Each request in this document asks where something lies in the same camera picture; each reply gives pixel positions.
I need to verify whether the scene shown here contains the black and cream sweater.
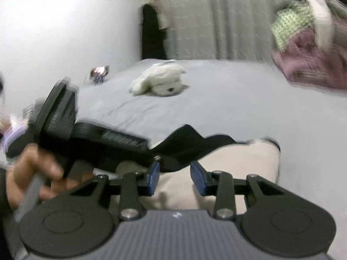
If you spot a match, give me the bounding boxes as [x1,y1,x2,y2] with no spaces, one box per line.
[92,123,281,212]

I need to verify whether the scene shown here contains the person's left hand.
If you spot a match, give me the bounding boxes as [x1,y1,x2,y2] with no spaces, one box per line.
[6,144,93,210]

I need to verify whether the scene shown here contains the grey bed sheet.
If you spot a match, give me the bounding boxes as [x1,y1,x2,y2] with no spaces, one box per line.
[78,59,346,259]

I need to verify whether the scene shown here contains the white plush dog toy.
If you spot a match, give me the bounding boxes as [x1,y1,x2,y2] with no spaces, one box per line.
[129,60,187,97]

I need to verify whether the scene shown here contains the black hanging garment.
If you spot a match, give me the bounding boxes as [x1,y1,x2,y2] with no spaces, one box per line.
[141,3,167,60]

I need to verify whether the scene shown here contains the pink folded quilt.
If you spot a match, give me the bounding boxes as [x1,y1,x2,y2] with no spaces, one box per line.
[272,29,346,90]

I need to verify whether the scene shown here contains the grey dotted curtain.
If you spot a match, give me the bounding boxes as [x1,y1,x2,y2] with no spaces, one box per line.
[160,0,286,61]

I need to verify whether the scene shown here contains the green patterned cloth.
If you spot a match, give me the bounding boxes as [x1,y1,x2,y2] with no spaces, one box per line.
[271,1,314,51]

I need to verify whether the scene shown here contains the cream white garment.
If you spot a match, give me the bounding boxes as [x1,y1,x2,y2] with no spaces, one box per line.
[307,0,335,52]

